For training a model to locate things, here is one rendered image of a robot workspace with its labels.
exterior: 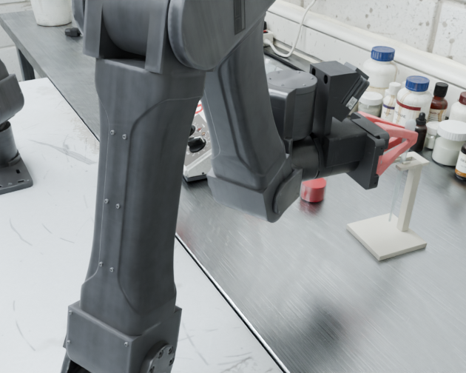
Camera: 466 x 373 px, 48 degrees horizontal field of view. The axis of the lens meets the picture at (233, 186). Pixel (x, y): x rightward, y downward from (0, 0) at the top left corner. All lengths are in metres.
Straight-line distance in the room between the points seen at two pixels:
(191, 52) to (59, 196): 0.58
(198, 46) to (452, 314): 0.48
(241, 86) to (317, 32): 1.00
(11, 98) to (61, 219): 0.22
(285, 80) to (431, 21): 0.69
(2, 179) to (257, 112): 0.57
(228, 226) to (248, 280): 0.12
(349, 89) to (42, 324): 0.44
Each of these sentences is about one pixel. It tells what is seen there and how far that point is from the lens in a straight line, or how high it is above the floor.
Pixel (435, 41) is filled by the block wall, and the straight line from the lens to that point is 1.22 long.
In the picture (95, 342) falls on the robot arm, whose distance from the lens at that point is 0.43.
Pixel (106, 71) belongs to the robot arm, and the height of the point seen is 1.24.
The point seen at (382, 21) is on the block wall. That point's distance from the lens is 1.31.
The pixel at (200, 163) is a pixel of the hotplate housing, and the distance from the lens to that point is 0.87.
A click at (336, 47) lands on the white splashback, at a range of 1.37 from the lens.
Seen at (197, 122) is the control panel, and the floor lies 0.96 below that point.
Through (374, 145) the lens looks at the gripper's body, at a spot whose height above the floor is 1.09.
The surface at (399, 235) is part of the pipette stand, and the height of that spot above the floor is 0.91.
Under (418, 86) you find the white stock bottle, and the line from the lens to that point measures 1.04.
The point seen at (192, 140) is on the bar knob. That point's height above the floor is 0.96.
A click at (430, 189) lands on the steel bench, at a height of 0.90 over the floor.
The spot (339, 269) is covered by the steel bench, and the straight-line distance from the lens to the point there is 0.72.
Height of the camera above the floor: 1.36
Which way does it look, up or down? 32 degrees down
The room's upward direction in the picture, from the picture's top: 1 degrees clockwise
